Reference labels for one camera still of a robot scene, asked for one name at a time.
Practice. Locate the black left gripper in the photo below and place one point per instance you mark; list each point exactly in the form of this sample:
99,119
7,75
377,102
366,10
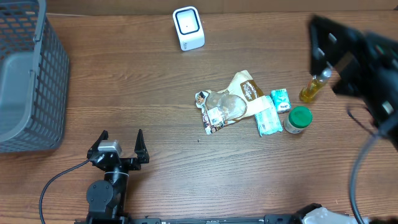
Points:
123,162

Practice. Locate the brown labelled food package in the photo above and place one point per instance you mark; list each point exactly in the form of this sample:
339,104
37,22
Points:
241,99

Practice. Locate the white green snack package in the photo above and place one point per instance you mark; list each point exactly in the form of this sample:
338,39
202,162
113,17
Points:
268,121

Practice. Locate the teal tissue pack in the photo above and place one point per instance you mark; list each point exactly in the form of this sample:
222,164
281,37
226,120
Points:
281,100

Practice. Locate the green lid white jar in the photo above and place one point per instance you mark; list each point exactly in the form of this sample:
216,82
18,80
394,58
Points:
298,119

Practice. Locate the yellow oil bottle silver cap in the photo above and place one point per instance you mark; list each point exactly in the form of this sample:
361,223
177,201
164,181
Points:
309,92

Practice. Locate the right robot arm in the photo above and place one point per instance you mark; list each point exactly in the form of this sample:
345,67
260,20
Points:
367,65

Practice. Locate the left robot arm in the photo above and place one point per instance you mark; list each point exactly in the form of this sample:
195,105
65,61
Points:
107,197

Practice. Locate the white barcode scanner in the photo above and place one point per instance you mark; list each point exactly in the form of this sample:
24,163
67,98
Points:
189,29

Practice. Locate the grey plastic mesh basket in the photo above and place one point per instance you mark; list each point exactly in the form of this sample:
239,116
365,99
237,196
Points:
35,73

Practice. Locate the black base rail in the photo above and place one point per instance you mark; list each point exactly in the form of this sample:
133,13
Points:
311,214

